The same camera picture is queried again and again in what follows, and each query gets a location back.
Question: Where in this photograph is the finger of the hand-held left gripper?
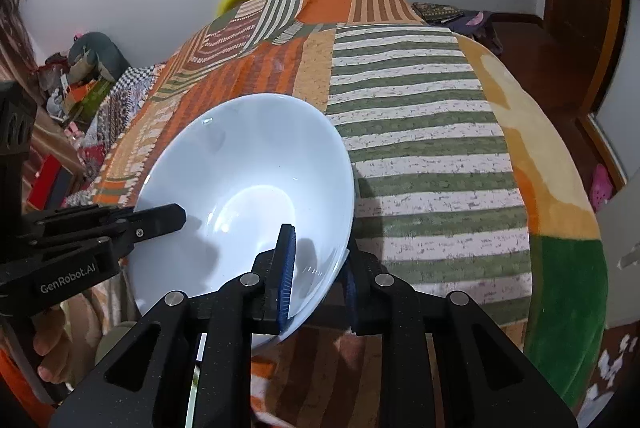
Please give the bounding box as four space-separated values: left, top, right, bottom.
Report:
22 203 188 260

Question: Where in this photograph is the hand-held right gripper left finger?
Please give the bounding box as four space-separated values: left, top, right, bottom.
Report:
47 224 298 428

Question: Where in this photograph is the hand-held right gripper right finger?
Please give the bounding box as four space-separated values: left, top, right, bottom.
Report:
344 248 578 428

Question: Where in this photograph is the white bowl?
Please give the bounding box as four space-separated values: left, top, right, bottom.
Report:
127 93 357 351

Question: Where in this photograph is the person's left hand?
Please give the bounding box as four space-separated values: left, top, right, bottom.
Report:
32 298 78 385

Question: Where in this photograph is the red box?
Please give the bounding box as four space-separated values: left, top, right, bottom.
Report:
27 155 77 210

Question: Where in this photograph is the patterned quilt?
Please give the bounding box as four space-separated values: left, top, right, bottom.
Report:
65 64 167 209

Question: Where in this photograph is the green cardboard box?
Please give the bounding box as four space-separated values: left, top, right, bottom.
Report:
74 79 115 115

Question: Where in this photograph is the striped patchwork blanket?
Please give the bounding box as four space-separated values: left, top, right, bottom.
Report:
60 0 608 428

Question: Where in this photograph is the grey-green plush toy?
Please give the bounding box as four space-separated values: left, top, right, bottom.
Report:
67 32 127 81

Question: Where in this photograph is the cartoon print bedsheet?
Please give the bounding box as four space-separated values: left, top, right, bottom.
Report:
582 330 637 415

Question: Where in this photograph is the brown striped curtain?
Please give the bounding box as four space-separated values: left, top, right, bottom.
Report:
0 0 43 109

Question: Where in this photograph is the white cabinet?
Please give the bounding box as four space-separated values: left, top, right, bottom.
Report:
597 188 640 330

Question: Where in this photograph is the pink slipper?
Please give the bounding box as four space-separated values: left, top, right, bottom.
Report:
590 164 614 212

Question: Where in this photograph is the purple cloth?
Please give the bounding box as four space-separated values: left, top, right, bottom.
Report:
450 10 497 42

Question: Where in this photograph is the dark patterned mat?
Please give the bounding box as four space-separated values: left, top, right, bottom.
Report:
412 1 467 26

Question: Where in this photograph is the wooden wardrobe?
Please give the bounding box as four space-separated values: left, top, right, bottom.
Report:
542 0 640 189

